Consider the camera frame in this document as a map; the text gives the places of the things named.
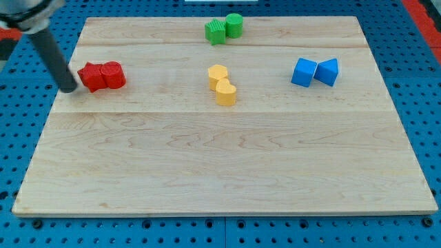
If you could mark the yellow hexagon block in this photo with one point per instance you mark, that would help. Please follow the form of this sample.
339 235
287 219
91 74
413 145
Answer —
215 74

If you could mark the yellow heart block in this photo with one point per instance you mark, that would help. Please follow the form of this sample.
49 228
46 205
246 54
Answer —
225 93

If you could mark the grey robot arm end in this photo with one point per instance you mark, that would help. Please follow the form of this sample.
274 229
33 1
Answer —
28 16

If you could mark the red cylinder block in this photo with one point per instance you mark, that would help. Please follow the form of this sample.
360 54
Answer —
113 74

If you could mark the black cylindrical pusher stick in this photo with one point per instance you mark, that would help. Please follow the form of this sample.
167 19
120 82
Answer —
50 53

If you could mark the blue triangle block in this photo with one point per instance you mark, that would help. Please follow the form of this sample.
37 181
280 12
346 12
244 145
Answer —
327 72

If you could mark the green cylinder block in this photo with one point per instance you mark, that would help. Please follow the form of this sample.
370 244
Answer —
234 25

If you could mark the light wooden board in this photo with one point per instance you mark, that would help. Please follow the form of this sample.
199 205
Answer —
161 145

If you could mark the red star block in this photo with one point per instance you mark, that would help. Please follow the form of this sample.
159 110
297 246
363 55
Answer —
91 77

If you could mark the green star block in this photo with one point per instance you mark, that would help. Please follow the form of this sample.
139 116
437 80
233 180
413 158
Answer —
215 32

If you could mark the blue cube block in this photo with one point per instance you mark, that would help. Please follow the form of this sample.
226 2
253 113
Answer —
303 73

